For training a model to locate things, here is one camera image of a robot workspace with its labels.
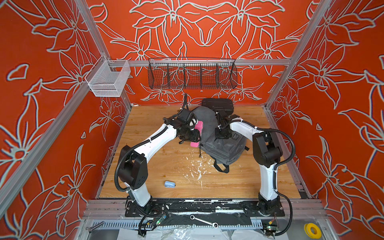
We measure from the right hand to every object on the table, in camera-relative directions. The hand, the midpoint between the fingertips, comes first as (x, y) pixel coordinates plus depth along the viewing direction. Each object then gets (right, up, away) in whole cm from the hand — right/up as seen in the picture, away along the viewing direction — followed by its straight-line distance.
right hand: (217, 137), depth 99 cm
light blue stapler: (-29, -23, -20) cm, 42 cm away
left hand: (-14, +2, -16) cm, 21 cm away
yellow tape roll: (+39, -40, -31) cm, 64 cm away
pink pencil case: (-13, +9, -16) cm, 23 cm away
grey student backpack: (+3, -8, -10) cm, 13 cm away
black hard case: (+8, +23, +14) cm, 28 cm away
